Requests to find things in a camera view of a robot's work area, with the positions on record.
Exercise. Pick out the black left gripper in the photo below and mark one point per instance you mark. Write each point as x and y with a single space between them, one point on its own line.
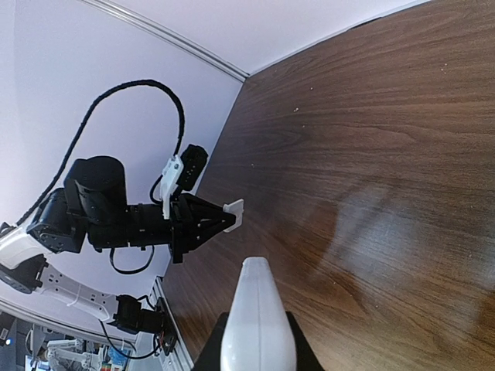
193 222

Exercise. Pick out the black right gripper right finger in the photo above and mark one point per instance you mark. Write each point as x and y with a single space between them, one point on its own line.
306 359

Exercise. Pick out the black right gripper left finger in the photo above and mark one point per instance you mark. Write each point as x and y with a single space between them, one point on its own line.
209 358

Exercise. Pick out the white battery cover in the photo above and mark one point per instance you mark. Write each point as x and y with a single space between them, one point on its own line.
235 208

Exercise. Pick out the white remote control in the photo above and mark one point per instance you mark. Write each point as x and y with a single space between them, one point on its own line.
257 335

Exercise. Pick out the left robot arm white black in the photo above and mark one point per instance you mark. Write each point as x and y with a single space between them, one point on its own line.
92 207

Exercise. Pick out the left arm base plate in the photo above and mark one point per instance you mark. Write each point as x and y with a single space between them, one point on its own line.
163 327

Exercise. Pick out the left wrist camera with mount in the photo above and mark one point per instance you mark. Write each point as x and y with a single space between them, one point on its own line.
180 174

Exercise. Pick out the left aluminium frame post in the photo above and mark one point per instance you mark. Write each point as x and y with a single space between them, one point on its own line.
166 35

